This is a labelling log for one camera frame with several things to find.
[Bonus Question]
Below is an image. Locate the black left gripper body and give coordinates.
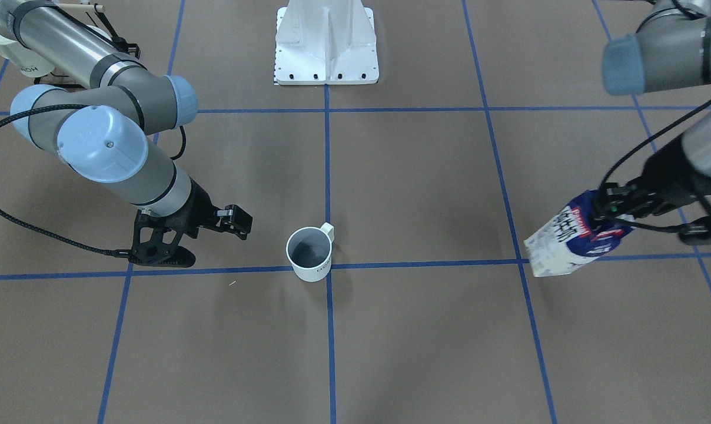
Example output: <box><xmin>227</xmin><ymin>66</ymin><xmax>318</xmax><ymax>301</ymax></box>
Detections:
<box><xmin>624</xmin><ymin>138</ymin><xmax>711</xmax><ymax>218</ymax></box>

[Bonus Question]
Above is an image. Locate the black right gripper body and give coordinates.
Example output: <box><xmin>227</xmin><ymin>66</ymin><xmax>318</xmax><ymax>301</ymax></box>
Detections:
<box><xmin>169</xmin><ymin>180</ymin><xmax>224</xmax><ymax>239</ymax></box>

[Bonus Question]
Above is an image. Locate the blue white milk carton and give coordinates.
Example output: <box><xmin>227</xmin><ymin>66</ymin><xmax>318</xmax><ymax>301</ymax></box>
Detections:
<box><xmin>523</xmin><ymin>190</ymin><xmax>633</xmax><ymax>277</ymax></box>

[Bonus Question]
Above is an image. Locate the white mug dark inside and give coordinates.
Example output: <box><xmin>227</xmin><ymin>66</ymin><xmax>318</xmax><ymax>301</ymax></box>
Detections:
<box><xmin>285</xmin><ymin>223</ymin><xmax>334</xmax><ymax>283</ymax></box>

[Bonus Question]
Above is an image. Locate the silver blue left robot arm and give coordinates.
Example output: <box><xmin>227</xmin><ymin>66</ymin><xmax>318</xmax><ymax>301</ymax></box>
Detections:
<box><xmin>590</xmin><ymin>1</ymin><xmax>711</xmax><ymax>234</ymax></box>

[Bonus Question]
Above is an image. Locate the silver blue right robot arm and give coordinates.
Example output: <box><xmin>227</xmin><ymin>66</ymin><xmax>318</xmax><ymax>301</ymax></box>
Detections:
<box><xmin>0</xmin><ymin>1</ymin><xmax>252</xmax><ymax>241</ymax></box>

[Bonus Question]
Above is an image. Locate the white cup lower rack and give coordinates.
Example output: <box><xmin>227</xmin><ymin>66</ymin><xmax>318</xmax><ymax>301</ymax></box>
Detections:
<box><xmin>0</xmin><ymin>35</ymin><xmax>56</xmax><ymax>78</ymax></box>

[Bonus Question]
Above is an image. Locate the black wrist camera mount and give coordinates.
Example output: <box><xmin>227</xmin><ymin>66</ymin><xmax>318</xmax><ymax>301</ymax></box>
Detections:
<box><xmin>128</xmin><ymin>210</ymin><xmax>196</xmax><ymax>269</ymax></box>

